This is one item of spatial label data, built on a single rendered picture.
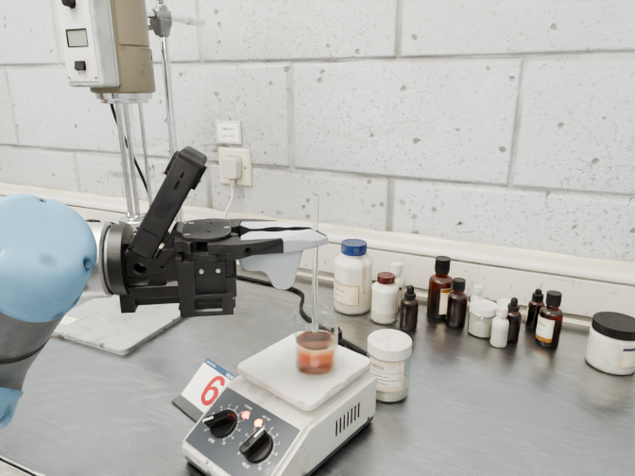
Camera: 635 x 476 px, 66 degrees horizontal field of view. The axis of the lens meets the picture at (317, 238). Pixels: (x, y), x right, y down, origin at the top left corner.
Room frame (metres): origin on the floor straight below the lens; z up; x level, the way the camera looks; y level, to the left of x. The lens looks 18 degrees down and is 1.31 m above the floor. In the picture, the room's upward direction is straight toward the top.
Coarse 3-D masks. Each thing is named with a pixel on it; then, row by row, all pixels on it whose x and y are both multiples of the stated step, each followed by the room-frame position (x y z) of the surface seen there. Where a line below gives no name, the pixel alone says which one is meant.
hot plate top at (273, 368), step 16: (288, 336) 0.57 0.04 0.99; (272, 352) 0.53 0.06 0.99; (288, 352) 0.53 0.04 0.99; (352, 352) 0.53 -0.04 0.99; (240, 368) 0.50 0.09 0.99; (256, 368) 0.50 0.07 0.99; (272, 368) 0.50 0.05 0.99; (288, 368) 0.50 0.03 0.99; (352, 368) 0.50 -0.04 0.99; (368, 368) 0.51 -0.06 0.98; (272, 384) 0.47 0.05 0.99; (288, 384) 0.47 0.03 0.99; (304, 384) 0.47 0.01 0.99; (320, 384) 0.47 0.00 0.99; (336, 384) 0.47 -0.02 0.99; (288, 400) 0.45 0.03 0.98; (304, 400) 0.44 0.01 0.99; (320, 400) 0.44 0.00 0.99
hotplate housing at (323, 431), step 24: (240, 384) 0.49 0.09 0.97; (360, 384) 0.50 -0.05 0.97; (288, 408) 0.45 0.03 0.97; (336, 408) 0.46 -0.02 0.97; (360, 408) 0.49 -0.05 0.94; (312, 432) 0.42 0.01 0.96; (336, 432) 0.45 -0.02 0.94; (192, 456) 0.43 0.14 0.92; (288, 456) 0.40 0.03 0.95; (312, 456) 0.42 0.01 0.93
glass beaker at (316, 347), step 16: (304, 304) 0.52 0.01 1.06; (320, 304) 0.52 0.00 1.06; (304, 320) 0.52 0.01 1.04; (320, 320) 0.52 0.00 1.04; (336, 320) 0.49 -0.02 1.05; (304, 336) 0.48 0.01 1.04; (320, 336) 0.47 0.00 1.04; (336, 336) 0.49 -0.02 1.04; (304, 352) 0.48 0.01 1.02; (320, 352) 0.47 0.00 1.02; (336, 352) 0.49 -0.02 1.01; (304, 368) 0.48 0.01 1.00; (320, 368) 0.47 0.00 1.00; (336, 368) 0.49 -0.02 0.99
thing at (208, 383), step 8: (200, 368) 0.59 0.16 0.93; (208, 368) 0.58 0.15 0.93; (200, 376) 0.58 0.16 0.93; (208, 376) 0.57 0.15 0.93; (216, 376) 0.57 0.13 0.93; (192, 384) 0.57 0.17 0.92; (200, 384) 0.57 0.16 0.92; (208, 384) 0.56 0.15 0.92; (216, 384) 0.55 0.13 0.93; (224, 384) 0.55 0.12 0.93; (192, 392) 0.56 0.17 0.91; (200, 392) 0.56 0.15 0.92; (208, 392) 0.55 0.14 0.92; (216, 392) 0.55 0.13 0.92; (200, 400) 0.55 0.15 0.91; (208, 400) 0.54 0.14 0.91
